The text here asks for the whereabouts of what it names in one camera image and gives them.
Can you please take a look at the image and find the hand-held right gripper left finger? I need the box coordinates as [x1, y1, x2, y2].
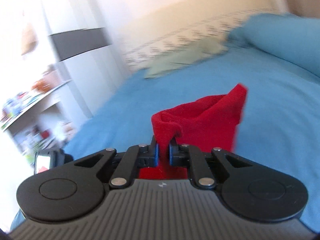
[74, 135, 160, 189]

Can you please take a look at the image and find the green pillow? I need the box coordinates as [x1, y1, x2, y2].
[144, 39, 228, 79]

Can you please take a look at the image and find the beige patterned headboard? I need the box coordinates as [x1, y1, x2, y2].
[122, 0, 288, 71]

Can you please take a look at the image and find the red knit sweater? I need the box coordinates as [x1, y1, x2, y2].
[138, 82, 248, 180]

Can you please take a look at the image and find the bed with blue sheet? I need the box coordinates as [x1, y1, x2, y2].
[10, 44, 320, 240]

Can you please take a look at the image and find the white wardrobe with grey band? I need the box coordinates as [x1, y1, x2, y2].
[41, 0, 132, 122]

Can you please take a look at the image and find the folded blue duvet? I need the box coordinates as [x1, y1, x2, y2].
[226, 12, 320, 78]

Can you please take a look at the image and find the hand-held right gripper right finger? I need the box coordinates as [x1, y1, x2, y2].
[168, 140, 253, 190]

